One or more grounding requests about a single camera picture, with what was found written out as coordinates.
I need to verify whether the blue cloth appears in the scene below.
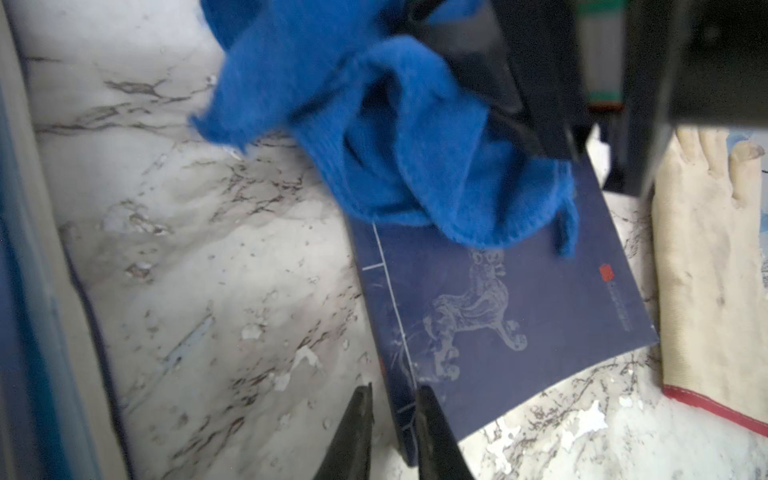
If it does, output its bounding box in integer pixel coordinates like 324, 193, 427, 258
193, 1, 578, 256

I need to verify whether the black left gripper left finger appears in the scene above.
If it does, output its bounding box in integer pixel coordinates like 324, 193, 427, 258
313, 384, 374, 480

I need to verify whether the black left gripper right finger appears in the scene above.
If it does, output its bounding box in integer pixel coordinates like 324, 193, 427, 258
415, 385, 474, 480

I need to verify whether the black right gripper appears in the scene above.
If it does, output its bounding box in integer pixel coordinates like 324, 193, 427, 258
407, 1, 767, 196

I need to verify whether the dark blue horse-cover book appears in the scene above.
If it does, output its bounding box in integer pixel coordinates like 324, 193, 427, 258
349, 163, 658, 466

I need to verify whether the blue Little Prince book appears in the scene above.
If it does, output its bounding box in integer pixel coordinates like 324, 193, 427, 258
1, 83, 132, 479

